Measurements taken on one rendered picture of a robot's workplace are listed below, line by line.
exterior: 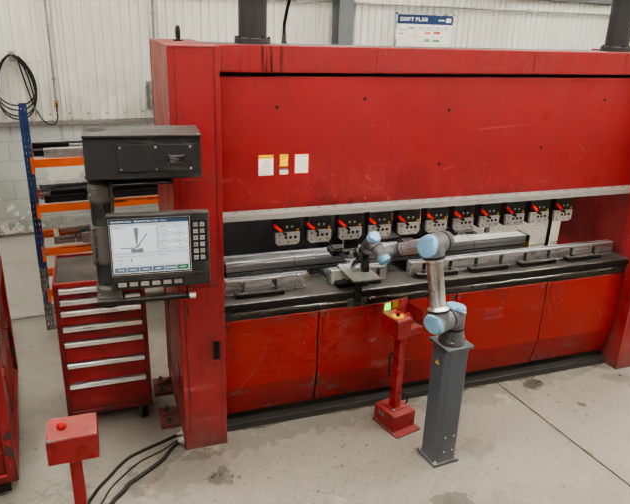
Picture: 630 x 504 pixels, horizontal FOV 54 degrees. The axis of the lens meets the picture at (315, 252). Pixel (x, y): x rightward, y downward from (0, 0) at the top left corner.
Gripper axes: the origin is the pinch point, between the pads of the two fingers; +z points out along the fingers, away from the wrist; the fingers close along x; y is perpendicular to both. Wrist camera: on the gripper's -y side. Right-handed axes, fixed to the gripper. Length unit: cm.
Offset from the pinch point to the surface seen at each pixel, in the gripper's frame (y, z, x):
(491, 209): 21, -20, -98
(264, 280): 5, 11, 56
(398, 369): -59, 28, -19
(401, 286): -12.8, 7.6, -30.0
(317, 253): 26.9, 25.6, 10.8
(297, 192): 38, -31, 36
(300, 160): 50, -46, 35
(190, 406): -52, 48, 107
